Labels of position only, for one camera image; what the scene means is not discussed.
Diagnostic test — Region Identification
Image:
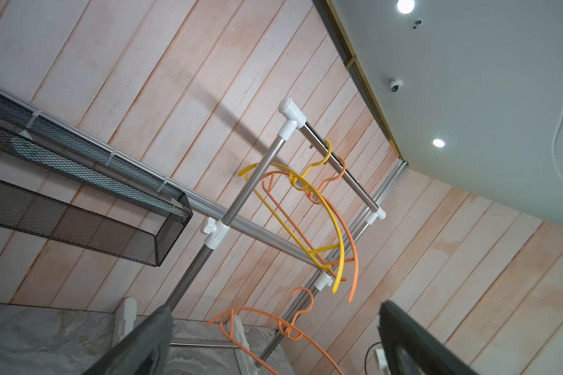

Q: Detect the ceiling spot light far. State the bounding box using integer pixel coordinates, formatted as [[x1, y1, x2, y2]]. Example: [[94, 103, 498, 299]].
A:
[[397, 0, 415, 15]]

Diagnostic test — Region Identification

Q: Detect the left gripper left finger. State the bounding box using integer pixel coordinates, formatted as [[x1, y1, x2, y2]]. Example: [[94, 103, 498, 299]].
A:
[[84, 305, 174, 374]]

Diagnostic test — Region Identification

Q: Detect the metal clothes rack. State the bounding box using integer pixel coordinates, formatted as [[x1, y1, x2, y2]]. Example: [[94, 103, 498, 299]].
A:
[[111, 97, 388, 375]]

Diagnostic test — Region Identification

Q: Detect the black mesh wall basket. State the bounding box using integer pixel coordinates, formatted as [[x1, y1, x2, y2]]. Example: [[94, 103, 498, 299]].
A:
[[0, 95, 192, 267]]

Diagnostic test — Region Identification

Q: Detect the orange hanger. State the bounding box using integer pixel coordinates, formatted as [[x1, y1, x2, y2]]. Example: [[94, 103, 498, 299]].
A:
[[205, 287, 346, 375], [253, 156, 359, 294]]

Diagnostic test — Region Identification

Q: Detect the ceiling dome camera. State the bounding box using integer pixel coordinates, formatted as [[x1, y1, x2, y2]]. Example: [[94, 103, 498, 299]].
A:
[[389, 78, 403, 93]]

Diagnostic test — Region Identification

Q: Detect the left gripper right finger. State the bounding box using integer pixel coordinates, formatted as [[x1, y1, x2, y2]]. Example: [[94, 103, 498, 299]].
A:
[[378, 300, 475, 374]]

